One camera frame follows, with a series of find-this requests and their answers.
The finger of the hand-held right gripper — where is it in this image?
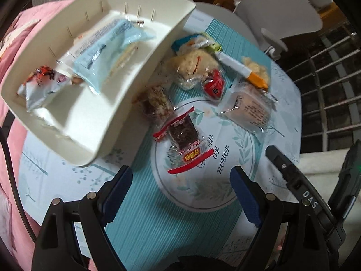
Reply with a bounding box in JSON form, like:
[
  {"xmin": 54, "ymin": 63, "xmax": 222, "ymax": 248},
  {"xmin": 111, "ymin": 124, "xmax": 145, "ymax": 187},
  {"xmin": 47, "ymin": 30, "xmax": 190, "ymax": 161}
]
[{"xmin": 266, "ymin": 145, "xmax": 346, "ymax": 242}]

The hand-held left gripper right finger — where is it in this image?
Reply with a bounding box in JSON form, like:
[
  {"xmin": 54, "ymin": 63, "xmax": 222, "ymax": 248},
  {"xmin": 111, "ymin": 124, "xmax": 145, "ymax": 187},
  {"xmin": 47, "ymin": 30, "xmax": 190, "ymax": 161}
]
[{"xmin": 230, "ymin": 166, "xmax": 330, "ymax": 271}]

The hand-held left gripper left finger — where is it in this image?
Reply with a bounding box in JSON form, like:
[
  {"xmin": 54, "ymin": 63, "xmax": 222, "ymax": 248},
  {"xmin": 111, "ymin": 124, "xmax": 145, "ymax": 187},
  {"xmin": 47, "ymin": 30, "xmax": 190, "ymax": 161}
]
[{"xmin": 32, "ymin": 165, "xmax": 133, "ymax": 271}]

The clear pink cake packet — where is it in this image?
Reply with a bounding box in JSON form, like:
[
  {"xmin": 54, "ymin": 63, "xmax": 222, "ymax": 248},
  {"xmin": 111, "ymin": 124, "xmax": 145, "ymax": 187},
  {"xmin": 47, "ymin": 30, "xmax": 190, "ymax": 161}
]
[{"xmin": 217, "ymin": 83, "xmax": 278, "ymax": 133}]

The white plastic tray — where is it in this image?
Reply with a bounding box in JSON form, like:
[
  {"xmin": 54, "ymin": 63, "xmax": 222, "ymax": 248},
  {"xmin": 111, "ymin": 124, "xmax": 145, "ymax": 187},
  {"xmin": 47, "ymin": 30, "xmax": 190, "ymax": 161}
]
[{"xmin": 0, "ymin": 0, "xmax": 196, "ymax": 167}]

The dark snack packet red label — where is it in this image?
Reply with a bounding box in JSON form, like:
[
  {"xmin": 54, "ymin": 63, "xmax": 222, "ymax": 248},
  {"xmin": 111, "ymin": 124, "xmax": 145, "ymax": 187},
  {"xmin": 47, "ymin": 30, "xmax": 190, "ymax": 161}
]
[{"xmin": 152, "ymin": 106, "xmax": 213, "ymax": 175}]

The clear nut bar packet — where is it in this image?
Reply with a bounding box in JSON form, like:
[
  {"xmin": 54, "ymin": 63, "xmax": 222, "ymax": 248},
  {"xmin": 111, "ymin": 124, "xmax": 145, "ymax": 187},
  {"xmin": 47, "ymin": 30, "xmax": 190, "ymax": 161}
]
[{"xmin": 132, "ymin": 85, "xmax": 174, "ymax": 125}]

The small red snack packet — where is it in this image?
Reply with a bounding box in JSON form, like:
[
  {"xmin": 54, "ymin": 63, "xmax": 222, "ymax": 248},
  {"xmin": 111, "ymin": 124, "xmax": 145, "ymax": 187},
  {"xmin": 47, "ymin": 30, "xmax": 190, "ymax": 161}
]
[{"xmin": 202, "ymin": 69, "xmax": 226, "ymax": 102}]

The clear puffed snack packet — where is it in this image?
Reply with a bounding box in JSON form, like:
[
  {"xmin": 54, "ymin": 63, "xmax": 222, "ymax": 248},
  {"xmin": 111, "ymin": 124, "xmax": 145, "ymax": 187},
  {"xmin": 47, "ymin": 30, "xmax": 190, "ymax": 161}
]
[{"xmin": 242, "ymin": 56, "xmax": 270, "ymax": 88}]

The white orange snack packet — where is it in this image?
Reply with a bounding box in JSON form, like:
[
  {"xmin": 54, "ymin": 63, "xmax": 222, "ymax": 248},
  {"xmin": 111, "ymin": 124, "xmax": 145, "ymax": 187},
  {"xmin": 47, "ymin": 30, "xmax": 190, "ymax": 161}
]
[{"xmin": 216, "ymin": 51, "xmax": 270, "ymax": 91}]

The clear rice cracker packet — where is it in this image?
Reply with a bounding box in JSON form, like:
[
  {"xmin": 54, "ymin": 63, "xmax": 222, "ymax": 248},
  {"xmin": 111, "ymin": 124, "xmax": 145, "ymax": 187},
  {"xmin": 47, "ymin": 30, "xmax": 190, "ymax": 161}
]
[{"xmin": 165, "ymin": 48, "xmax": 220, "ymax": 91}]

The green yellow snack packet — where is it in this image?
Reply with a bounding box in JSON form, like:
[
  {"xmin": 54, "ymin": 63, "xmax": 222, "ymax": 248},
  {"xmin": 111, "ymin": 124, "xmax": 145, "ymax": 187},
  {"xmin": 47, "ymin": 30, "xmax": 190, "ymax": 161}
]
[{"xmin": 197, "ymin": 35, "xmax": 222, "ymax": 53}]

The blue white snack packet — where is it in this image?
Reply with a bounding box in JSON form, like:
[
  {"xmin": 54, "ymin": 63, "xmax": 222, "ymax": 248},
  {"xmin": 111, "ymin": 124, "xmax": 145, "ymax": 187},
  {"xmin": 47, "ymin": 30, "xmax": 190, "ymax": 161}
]
[{"xmin": 171, "ymin": 34, "xmax": 204, "ymax": 55}]

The white cushion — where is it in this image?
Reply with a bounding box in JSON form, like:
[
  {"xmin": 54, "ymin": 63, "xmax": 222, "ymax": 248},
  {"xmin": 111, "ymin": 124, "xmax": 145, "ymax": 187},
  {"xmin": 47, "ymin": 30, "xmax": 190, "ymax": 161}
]
[{"xmin": 297, "ymin": 150, "xmax": 350, "ymax": 204}]

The teal leaf print tablecloth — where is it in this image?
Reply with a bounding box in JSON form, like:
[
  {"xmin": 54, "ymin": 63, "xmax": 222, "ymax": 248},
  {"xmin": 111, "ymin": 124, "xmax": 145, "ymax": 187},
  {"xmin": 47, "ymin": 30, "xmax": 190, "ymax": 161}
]
[{"xmin": 18, "ymin": 3, "xmax": 302, "ymax": 271}]

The metal railing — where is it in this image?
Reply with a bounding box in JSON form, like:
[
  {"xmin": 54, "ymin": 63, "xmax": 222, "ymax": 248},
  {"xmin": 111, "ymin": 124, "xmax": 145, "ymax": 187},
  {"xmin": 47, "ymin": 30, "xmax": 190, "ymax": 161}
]
[{"xmin": 271, "ymin": 23, "xmax": 361, "ymax": 159}]

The pink blanket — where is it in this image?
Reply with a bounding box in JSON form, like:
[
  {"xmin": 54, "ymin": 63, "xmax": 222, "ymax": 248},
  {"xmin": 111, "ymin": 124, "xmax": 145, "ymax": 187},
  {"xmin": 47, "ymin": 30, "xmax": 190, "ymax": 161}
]
[{"xmin": 0, "ymin": 0, "xmax": 85, "ymax": 271}]

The silver orange snack packet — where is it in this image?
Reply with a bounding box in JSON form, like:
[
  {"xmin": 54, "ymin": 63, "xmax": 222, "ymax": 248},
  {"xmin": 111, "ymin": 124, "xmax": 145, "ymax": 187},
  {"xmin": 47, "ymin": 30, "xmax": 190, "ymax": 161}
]
[{"xmin": 17, "ymin": 65, "xmax": 71, "ymax": 112}]

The light blue snack packet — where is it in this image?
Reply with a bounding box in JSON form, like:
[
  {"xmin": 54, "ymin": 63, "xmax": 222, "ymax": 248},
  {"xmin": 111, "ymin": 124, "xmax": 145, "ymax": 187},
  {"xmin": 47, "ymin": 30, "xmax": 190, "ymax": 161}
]
[{"xmin": 72, "ymin": 18, "xmax": 157, "ymax": 95}]

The grey office chair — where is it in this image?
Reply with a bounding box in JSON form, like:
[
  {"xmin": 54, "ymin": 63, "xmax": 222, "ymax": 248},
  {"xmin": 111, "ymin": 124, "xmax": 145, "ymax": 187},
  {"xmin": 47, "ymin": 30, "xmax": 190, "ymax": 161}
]
[{"xmin": 209, "ymin": 0, "xmax": 333, "ymax": 61}]

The black cable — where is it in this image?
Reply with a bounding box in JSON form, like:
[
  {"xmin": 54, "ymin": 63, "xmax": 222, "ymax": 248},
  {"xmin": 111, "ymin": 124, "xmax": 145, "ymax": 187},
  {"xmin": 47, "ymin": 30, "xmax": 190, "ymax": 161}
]
[{"xmin": 0, "ymin": 110, "xmax": 36, "ymax": 235}]

